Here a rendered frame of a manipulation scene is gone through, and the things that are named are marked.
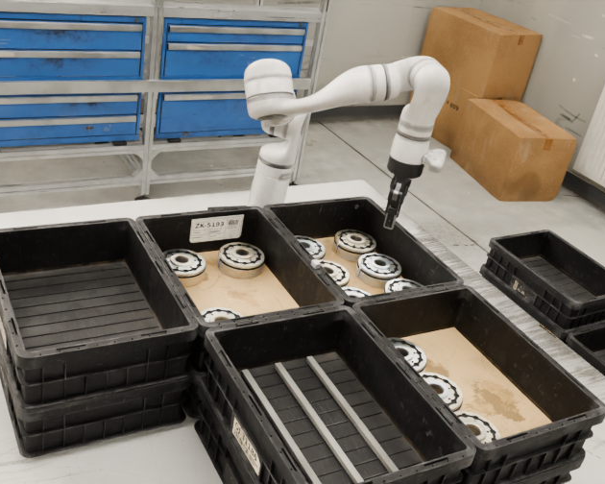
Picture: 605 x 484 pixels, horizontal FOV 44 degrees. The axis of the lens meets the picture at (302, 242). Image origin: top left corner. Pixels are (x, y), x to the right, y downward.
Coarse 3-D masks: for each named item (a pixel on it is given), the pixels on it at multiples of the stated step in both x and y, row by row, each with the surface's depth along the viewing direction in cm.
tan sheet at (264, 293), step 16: (208, 256) 167; (208, 272) 162; (192, 288) 155; (208, 288) 156; (224, 288) 157; (240, 288) 158; (256, 288) 159; (272, 288) 160; (208, 304) 151; (224, 304) 152; (240, 304) 153; (256, 304) 154; (272, 304) 155; (288, 304) 156
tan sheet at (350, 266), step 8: (320, 240) 182; (328, 240) 183; (328, 248) 180; (328, 256) 176; (336, 256) 177; (344, 264) 174; (352, 264) 175; (352, 272) 172; (352, 280) 169; (360, 280) 169; (360, 288) 166; (368, 288) 167; (376, 288) 168
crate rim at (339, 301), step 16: (224, 208) 167; (240, 208) 168; (256, 208) 169; (144, 224) 155; (272, 224) 164; (288, 240) 159; (160, 256) 145; (304, 256) 155; (192, 304) 134; (320, 304) 140; (336, 304) 141; (224, 320) 131; (240, 320) 132
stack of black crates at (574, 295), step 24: (504, 240) 255; (528, 240) 262; (552, 240) 265; (504, 264) 249; (528, 264) 263; (552, 264) 266; (576, 264) 257; (600, 264) 250; (504, 288) 248; (528, 288) 240; (552, 288) 231; (576, 288) 254; (600, 288) 250; (528, 312) 241; (552, 312) 234; (576, 312) 229; (600, 312) 236
